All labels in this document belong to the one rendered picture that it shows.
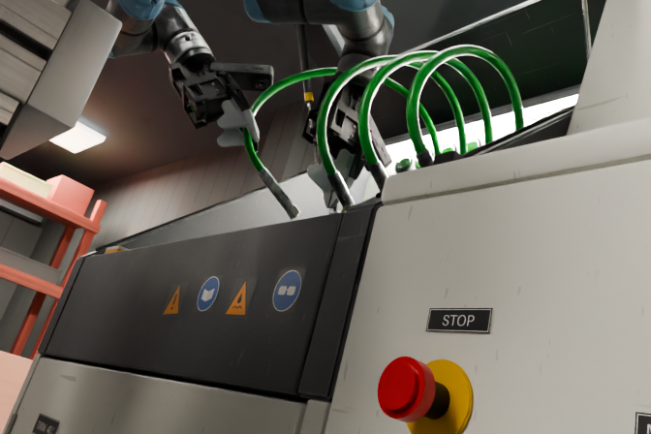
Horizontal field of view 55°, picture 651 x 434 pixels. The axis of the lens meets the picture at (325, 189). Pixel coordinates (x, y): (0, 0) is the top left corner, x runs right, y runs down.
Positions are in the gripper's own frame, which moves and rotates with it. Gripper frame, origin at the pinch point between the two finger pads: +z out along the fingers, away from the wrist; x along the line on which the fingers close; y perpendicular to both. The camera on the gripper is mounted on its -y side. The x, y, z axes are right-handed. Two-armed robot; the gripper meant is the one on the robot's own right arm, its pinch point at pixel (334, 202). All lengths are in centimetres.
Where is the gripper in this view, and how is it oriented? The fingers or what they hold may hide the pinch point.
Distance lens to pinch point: 96.3
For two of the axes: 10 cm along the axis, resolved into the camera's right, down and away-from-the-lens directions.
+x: 6.5, -1.4, -7.4
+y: -7.2, -4.3, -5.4
